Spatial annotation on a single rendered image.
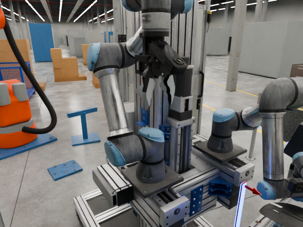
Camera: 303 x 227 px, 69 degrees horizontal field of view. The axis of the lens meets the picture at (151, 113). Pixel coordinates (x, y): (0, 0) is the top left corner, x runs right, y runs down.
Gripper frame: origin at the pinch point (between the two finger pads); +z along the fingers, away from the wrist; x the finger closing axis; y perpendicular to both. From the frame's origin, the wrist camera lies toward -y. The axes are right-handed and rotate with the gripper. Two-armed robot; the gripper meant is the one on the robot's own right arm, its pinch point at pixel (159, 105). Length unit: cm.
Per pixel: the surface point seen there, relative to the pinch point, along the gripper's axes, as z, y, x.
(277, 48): 27, 370, -928
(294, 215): 31, -32, -25
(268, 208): 30.0, -26.3, -20.5
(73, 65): 88, 841, -266
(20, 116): 98, 333, 1
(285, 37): -17, 344, -923
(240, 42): -2, 337, -599
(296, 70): 74, 199, -683
